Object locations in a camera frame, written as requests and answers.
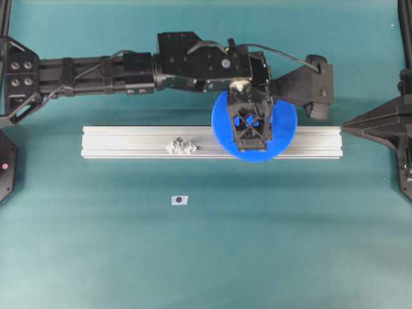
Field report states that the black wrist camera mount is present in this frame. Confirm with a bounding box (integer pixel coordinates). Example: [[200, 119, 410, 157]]
[[270, 55, 334, 121]]

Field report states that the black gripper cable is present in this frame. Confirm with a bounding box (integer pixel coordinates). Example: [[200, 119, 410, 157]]
[[238, 43, 323, 70]]

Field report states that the black working gripper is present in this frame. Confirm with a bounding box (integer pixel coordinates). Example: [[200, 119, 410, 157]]
[[221, 44, 274, 151]]

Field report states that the idle gripper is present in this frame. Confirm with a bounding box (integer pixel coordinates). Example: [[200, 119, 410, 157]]
[[342, 69, 411, 200]]

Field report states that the aluminium extrusion rail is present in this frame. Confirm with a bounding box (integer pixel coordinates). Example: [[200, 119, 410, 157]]
[[80, 126, 343, 160]]

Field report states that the large blue plastic gear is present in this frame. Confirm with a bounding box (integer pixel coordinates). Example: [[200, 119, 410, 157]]
[[211, 91, 298, 163]]

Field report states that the black working robot arm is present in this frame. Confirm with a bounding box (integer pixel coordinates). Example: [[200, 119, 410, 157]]
[[1, 32, 334, 162]]

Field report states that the black base plate left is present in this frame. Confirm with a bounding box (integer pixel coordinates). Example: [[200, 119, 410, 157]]
[[0, 131, 19, 203]]

